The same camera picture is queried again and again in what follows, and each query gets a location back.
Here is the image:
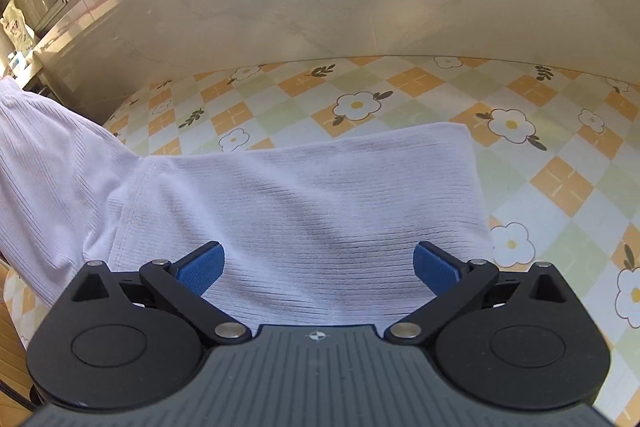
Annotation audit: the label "small white blue container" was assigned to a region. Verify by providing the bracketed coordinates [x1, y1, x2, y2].
[7, 49, 32, 74]

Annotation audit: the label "white printed plastic bag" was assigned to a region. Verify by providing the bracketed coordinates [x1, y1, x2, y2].
[0, 0, 37, 52]

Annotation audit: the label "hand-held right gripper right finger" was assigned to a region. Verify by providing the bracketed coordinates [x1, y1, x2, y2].
[385, 241, 573, 347]

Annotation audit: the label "lavender ribbed pants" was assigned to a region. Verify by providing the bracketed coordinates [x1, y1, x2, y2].
[0, 77, 493, 328]

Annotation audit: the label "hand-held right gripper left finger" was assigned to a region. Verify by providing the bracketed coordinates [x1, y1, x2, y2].
[70, 241, 251, 348]

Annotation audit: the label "floral checkered tablecloth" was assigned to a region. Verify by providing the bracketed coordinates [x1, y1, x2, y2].
[0, 56, 640, 423]

